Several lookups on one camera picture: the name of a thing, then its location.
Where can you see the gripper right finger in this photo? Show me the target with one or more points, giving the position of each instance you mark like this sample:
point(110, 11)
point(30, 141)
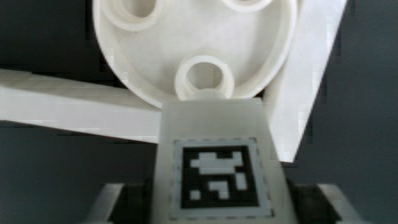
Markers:
point(323, 205)

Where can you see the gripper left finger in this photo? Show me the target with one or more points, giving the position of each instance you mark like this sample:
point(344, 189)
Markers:
point(122, 206)

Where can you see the white stool leg with tag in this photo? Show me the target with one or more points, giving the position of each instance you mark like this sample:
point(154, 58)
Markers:
point(220, 183)

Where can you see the white round stool seat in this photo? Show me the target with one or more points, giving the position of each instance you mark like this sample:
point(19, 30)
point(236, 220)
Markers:
point(188, 45)

